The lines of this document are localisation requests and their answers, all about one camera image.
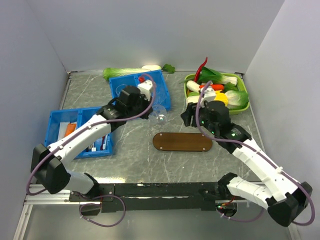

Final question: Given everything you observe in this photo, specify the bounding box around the yellow napa cabbage toy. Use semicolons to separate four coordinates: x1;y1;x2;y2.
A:
186;90;229;107

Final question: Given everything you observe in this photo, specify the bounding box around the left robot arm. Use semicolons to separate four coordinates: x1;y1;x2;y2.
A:
31;80;156;201

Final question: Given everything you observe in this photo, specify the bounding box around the green leaf toy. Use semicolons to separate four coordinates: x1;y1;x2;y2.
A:
161;63;176;74

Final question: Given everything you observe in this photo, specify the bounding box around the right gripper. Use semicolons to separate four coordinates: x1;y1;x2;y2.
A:
179;102;218;135

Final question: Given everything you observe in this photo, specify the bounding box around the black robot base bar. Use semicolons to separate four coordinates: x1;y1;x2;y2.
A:
69;182;233;213

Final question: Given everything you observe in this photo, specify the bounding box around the green vegetable basket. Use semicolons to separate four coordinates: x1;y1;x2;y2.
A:
182;73;250;115

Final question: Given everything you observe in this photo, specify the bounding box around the red chili pepper toy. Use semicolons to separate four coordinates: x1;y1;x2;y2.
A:
194;57;208;83

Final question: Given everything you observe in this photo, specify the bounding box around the orange carrot toy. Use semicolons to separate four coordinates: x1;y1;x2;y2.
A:
210;84;225;91

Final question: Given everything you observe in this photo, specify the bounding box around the wooden oval tray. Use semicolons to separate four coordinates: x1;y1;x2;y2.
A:
152;132;213;152

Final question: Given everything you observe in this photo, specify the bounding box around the white radish toy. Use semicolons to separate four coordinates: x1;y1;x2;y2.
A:
141;64;162;71

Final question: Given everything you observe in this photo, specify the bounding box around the green napa cabbage toy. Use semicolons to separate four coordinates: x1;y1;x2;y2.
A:
102;67;150;81

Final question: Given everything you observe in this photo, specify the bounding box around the clear faceted plastic cup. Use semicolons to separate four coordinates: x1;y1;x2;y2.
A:
149;104;168;125

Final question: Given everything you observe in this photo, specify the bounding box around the orange toothpaste tube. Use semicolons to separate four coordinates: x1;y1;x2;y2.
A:
64;123;77;137

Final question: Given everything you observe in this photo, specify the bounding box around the white toothbrush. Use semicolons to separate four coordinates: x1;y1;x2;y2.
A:
87;143;96;152

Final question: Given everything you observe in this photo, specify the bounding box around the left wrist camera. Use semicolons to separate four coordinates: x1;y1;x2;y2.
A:
137;76;154;101

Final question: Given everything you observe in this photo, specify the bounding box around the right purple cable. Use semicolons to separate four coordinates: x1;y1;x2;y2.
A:
195;80;316;226

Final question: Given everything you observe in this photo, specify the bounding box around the red toothbrush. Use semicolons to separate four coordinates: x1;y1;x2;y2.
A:
100;135;107;151

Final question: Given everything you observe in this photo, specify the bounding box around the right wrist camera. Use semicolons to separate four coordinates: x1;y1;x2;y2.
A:
200;86;216;104

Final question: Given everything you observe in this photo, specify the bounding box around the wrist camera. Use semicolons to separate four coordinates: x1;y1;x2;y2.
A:
200;86;216;104
137;76;154;101

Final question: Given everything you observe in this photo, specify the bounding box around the aluminium rail frame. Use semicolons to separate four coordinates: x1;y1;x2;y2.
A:
24;70;302;240

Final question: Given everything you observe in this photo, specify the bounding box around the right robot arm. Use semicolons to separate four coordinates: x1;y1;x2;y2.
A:
180;101;315;227

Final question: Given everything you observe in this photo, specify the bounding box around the green bok choy toy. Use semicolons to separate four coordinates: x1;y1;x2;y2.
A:
196;66;238;86

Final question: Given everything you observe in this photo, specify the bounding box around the blue bin with toiletries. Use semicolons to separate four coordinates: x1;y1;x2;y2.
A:
44;106;115;159

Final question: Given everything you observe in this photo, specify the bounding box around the green white cabbage toy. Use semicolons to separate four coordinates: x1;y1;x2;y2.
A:
225;90;249;110

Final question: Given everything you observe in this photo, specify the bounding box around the white corn toy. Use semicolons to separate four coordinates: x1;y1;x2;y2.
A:
186;80;201;93

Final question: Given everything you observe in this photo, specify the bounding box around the blue bin with cups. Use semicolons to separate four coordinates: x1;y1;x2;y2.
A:
109;70;171;111

